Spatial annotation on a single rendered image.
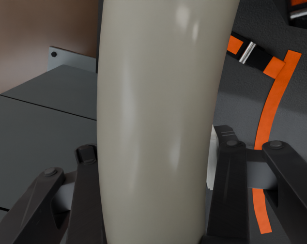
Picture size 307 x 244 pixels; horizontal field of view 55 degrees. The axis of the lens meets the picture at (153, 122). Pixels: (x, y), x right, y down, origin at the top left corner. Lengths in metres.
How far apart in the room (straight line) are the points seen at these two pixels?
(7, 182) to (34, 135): 0.15
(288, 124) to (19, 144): 0.89
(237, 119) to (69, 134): 0.66
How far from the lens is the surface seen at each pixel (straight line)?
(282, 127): 1.15
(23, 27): 1.19
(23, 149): 0.58
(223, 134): 0.17
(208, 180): 0.16
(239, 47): 1.03
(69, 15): 1.11
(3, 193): 0.48
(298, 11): 0.66
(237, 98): 1.08
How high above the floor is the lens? 1.03
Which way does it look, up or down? 67 degrees down
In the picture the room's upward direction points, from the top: 163 degrees counter-clockwise
